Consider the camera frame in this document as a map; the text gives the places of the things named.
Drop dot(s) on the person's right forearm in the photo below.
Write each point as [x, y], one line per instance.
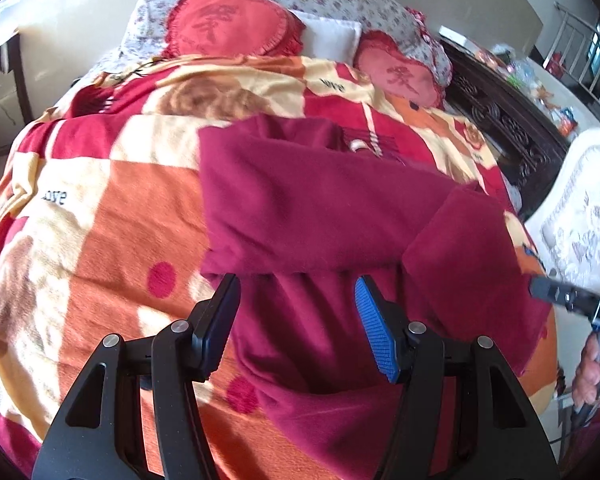
[595, 430]

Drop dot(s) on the metal railing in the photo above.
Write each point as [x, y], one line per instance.
[587, 50]

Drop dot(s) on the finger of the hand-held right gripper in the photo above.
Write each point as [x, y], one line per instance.
[555, 291]

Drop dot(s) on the small red heart pillow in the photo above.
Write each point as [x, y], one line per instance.
[400, 77]

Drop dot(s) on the clear plastic bag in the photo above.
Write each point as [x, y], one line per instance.
[521, 74]

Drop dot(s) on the person's right hand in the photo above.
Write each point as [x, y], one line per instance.
[587, 370]

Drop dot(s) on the dark carved wooden headboard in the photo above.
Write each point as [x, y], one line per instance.
[500, 120]

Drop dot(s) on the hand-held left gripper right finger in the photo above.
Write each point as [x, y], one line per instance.
[377, 330]

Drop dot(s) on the white pillow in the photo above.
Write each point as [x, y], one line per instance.
[330, 37]

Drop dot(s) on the orange and red printed blanket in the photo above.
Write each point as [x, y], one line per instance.
[105, 210]

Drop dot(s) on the colourful snack packet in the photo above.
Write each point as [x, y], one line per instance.
[564, 121]

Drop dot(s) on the maroon fleece sweater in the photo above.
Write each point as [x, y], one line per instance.
[305, 200]

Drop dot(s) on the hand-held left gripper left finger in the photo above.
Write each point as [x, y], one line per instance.
[216, 331]

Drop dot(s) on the large red heart pillow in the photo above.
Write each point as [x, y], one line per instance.
[220, 20]

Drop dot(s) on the white floral armchair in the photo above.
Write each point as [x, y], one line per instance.
[575, 200]

